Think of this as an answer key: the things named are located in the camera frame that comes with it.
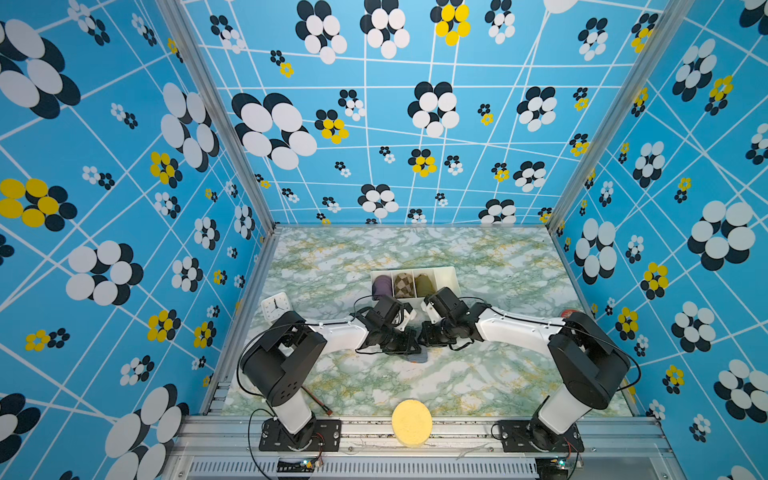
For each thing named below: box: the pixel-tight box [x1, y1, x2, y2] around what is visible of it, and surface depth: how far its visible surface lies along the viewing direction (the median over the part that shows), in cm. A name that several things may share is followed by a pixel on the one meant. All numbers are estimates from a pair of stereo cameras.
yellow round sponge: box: [392, 399, 433, 448], surface depth 75 cm
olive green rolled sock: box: [415, 273, 436, 297], surface depth 98 cm
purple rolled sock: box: [372, 275, 393, 301], surface depth 98 cm
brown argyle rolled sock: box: [394, 272, 415, 298], surface depth 98 cm
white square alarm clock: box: [261, 292, 291, 324], surface depth 96 cm
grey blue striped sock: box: [406, 344, 428, 363], surface depth 86 cm
